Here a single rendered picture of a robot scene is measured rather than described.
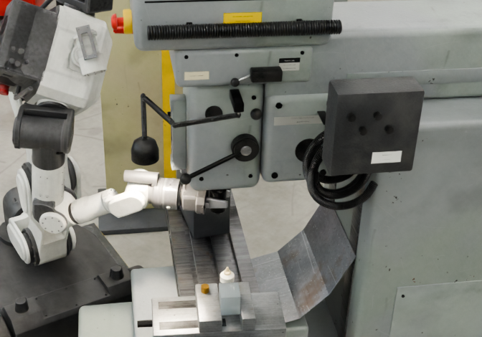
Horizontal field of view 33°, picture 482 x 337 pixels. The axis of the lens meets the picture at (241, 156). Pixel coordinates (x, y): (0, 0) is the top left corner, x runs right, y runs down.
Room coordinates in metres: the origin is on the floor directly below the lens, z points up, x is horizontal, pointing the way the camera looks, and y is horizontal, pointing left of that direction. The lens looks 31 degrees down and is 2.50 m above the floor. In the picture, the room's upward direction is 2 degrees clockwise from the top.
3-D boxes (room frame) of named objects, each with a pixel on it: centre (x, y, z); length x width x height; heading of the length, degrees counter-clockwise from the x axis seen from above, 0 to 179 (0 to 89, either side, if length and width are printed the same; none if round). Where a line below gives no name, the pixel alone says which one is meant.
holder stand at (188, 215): (2.21, 0.12, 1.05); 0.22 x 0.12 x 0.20; 19
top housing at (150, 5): (1.91, 0.05, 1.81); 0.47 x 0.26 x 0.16; 100
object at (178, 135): (1.89, 0.17, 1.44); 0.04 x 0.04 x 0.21; 10
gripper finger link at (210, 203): (1.88, 0.06, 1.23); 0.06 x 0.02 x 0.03; 85
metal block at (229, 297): (1.67, 0.02, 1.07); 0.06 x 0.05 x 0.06; 8
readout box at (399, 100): (1.63, -0.29, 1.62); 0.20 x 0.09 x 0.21; 100
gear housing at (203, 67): (1.91, 0.02, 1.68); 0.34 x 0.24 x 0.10; 100
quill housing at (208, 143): (1.91, 0.06, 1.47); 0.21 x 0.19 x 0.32; 10
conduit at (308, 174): (1.76, -0.24, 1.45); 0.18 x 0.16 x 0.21; 100
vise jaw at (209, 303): (1.66, 0.07, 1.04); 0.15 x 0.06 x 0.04; 8
